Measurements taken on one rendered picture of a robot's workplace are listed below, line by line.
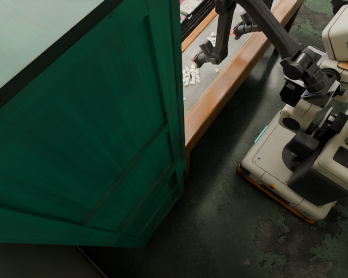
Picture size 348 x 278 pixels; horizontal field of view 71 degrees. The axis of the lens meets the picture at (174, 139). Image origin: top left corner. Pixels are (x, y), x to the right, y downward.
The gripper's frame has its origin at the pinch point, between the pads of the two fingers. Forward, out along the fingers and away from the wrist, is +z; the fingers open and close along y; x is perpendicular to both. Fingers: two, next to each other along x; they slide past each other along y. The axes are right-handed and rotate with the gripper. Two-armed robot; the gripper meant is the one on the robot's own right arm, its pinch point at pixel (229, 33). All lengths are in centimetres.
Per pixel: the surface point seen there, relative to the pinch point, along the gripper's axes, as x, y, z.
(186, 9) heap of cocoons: -21.9, -12.2, 37.5
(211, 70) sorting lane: 8.3, 26.6, 1.5
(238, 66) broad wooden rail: 15.0, 16.2, -9.9
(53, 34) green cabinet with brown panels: -59, 110, -83
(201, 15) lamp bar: -24.9, 22.5, -10.7
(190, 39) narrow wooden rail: -10.1, 14.2, 19.4
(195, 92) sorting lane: 8.9, 46.6, 0.5
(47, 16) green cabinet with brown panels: -61, 108, -80
